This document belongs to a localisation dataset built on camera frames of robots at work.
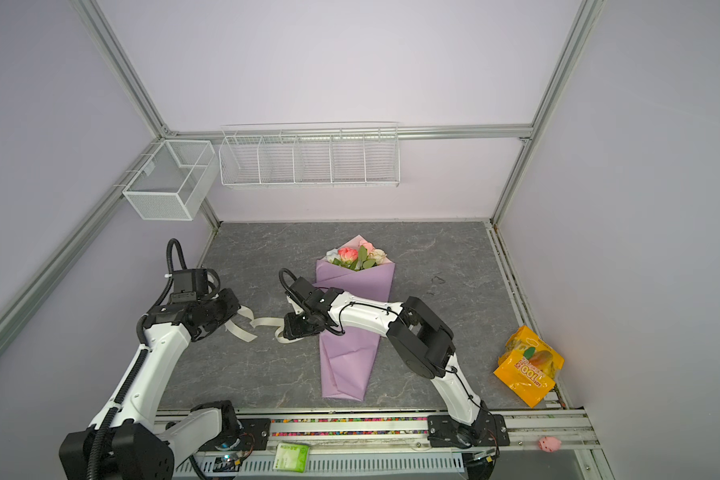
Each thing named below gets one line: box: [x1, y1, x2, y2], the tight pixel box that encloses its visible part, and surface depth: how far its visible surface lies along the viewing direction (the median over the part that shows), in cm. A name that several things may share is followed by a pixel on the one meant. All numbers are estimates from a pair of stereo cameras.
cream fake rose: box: [369, 248, 387, 264], surface depth 107 cm
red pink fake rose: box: [338, 247, 359, 263], surface depth 104 cm
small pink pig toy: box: [538, 436, 562, 453], surface depth 72 cm
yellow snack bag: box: [493, 325, 565, 409], surface depth 80 cm
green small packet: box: [273, 443, 310, 473], surface depth 70 cm
